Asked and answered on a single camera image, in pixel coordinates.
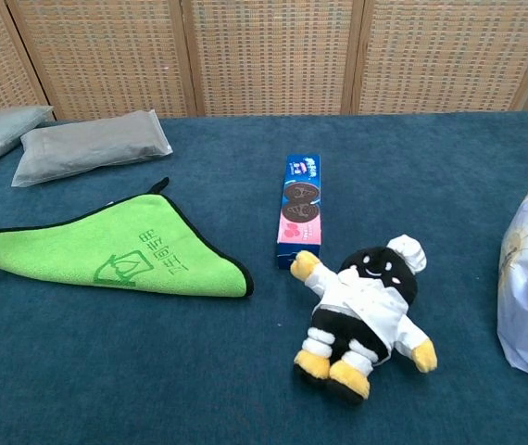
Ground grey and green microfibre cloth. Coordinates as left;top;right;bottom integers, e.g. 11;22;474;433
0;177;256;299

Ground pale blue plastic-wrapped package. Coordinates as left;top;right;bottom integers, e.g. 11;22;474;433
0;105;56;177

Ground grey plastic-wrapped package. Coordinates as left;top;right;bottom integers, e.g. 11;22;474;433
11;108;174;188

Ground woven rattan folding screen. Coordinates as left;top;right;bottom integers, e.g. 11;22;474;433
0;0;528;123

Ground blue pink cookie box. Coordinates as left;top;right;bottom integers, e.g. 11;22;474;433
275;153;324;271

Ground black chef plush doll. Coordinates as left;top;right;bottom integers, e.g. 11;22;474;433
289;234;439;406

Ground blue table cover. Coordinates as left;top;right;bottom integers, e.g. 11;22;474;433
0;109;528;445

